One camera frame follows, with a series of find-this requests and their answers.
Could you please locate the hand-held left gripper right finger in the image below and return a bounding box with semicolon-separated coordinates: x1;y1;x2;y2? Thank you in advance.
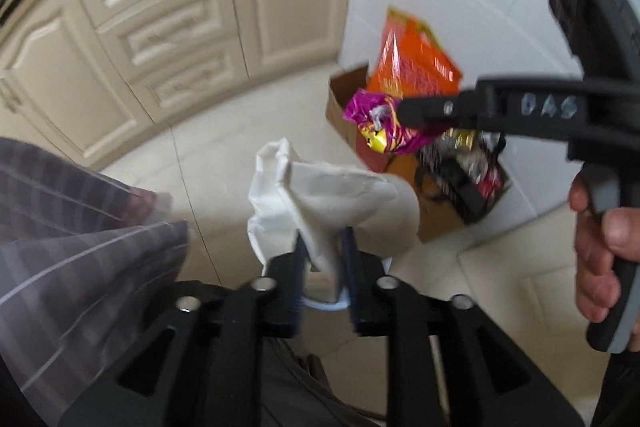
340;227;586;427

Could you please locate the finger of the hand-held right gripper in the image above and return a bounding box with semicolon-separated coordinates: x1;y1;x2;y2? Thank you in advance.
397;89;481;130

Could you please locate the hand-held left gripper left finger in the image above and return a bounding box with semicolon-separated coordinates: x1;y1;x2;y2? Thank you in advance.
57;234;307;427

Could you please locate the large orange snack bag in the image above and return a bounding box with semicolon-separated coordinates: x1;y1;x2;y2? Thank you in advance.
367;6;463;100

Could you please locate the purple snack wrapper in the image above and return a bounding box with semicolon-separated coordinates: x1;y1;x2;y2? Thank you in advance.
343;88;451;156

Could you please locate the black gold snack wrapper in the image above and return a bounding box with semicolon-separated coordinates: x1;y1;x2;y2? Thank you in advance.
417;129;506;225

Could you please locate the white paper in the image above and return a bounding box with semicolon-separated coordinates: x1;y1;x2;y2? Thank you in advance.
246;138;421;310

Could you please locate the brown cardboard box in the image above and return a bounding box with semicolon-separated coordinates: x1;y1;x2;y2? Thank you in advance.
325;64;513;244

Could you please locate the person's right hand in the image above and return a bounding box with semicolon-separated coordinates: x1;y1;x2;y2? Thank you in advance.
569;169;640;324

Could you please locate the dark grey cloth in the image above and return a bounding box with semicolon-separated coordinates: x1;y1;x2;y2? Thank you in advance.
260;337;391;427

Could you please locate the cream kitchen cabinet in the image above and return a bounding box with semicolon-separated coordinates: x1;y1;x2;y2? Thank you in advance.
0;0;362;172

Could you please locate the checked tablecloth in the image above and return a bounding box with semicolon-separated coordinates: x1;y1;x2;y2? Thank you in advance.
0;137;193;414

